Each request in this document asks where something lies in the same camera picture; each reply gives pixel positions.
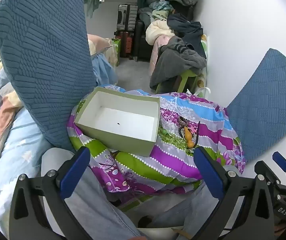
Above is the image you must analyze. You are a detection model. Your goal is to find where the floral striped blanket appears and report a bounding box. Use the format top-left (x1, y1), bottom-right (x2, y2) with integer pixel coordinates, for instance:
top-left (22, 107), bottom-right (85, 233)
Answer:
top-left (67, 84), bottom-right (247, 203)

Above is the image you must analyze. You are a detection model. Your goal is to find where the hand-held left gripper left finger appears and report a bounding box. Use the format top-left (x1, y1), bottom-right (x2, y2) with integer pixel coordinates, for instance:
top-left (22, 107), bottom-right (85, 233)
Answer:
top-left (9, 146), bottom-right (91, 240)

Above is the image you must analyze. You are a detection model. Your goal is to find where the small blue covered chair back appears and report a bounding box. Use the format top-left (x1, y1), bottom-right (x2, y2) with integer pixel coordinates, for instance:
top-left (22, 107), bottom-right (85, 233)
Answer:
top-left (226, 48), bottom-right (286, 163)

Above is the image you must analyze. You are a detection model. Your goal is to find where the person's leg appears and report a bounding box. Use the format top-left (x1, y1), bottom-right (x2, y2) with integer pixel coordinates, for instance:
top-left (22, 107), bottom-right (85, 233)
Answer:
top-left (40, 147), bottom-right (145, 240)
top-left (152, 164), bottom-right (241, 240)

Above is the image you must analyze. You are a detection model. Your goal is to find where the white ribbon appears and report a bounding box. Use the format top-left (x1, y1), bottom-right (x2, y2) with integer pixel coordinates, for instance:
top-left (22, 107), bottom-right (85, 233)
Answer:
top-left (186, 87), bottom-right (211, 97)

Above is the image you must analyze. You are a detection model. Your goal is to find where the pink quilt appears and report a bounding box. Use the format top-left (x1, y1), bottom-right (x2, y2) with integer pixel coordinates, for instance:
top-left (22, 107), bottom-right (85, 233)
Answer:
top-left (148, 35), bottom-right (175, 76)

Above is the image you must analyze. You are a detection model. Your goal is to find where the red suitcase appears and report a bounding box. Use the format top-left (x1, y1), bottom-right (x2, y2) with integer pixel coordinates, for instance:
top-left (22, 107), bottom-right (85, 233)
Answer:
top-left (115, 30), bottom-right (136, 58)

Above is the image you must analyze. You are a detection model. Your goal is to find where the cream floral fabric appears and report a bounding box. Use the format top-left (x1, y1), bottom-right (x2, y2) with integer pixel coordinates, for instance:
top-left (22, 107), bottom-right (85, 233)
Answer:
top-left (105, 44), bottom-right (120, 68)

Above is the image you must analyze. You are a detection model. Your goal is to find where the person's right leg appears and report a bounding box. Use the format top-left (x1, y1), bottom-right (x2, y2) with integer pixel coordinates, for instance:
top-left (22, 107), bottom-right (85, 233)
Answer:
top-left (152, 164), bottom-right (241, 240)

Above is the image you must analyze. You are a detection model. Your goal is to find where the large blue covered chair back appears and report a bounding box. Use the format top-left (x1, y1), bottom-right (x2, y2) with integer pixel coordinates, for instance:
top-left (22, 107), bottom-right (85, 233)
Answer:
top-left (0, 0), bottom-right (96, 153)

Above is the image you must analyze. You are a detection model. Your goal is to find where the cream quilt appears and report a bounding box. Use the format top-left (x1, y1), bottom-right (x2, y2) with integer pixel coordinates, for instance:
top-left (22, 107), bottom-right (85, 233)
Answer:
top-left (145, 19), bottom-right (174, 46)

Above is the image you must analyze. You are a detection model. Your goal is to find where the green and white cardboard box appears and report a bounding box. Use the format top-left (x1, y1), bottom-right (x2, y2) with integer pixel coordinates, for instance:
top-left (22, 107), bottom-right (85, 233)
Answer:
top-left (74, 87), bottom-right (161, 157)

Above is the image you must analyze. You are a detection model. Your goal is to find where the green shopping bag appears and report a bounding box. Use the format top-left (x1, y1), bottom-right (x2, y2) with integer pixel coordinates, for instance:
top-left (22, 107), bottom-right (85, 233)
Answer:
top-left (111, 38), bottom-right (122, 61)

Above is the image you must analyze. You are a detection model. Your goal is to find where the person's left leg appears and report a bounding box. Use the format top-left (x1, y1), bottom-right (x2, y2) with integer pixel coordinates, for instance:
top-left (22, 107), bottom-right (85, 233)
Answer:
top-left (40, 147), bottom-right (145, 240)

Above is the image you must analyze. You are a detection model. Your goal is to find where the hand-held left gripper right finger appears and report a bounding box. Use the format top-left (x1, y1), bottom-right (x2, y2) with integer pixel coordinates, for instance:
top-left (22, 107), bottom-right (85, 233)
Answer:
top-left (194, 147), bottom-right (275, 240)

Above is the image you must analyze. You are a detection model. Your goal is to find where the light blue bed skirt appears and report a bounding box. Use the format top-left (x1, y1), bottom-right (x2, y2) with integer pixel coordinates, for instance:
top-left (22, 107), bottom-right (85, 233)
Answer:
top-left (91, 53), bottom-right (119, 86)

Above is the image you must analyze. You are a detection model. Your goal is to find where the green patterned cushion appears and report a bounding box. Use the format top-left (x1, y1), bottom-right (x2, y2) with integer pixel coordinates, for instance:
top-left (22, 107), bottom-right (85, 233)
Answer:
top-left (197, 34), bottom-right (209, 88)

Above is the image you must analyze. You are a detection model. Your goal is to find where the dark navy garment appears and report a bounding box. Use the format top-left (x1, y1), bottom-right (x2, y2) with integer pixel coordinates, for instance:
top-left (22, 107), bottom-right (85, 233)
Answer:
top-left (166, 13), bottom-right (207, 58)

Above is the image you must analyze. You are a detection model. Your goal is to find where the green stool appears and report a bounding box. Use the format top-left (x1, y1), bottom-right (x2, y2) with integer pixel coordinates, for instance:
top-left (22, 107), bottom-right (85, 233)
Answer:
top-left (155, 69), bottom-right (200, 93)

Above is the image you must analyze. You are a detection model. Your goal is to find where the grey fleece garment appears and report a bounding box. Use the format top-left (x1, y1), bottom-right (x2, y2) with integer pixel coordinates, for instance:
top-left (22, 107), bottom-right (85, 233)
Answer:
top-left (149, 36), bottom-right (208, 88)

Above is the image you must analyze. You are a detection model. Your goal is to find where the pink and cream pillow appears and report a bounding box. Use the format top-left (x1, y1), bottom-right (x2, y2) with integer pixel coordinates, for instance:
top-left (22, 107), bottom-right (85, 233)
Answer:
top-left (87, 33), bottom-right (114, 56)

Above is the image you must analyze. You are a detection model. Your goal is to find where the black suitcase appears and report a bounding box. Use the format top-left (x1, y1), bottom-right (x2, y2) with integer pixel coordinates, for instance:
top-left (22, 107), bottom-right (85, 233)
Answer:
top-left (135, 19), bottom-right (154, 62)

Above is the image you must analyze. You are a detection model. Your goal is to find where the orange gourd pendant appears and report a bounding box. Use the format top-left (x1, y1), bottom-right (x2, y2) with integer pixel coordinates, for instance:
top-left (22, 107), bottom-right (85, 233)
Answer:
top-left (184, 127), bottom-right (196, 148)

